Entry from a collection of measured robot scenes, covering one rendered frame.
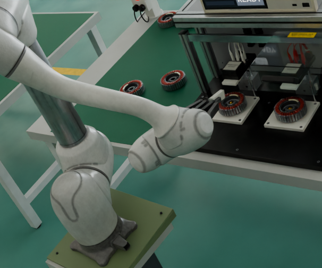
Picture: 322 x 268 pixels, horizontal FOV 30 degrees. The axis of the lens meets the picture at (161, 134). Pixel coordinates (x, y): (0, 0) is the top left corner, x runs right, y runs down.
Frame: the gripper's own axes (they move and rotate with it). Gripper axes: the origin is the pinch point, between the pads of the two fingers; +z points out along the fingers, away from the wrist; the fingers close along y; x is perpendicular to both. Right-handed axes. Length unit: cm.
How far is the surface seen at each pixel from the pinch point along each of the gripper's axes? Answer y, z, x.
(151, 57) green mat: -78, 53, -16
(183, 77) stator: -46, 37, -15
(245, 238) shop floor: -27, 35, -95
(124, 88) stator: -71, 26, -18
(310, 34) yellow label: 21.1, 26.2, 12.8
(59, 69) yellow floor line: -262, 135, -80
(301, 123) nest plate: 17.9, 20.5, -17.4
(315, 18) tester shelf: 22.4, 28.2, 17.7
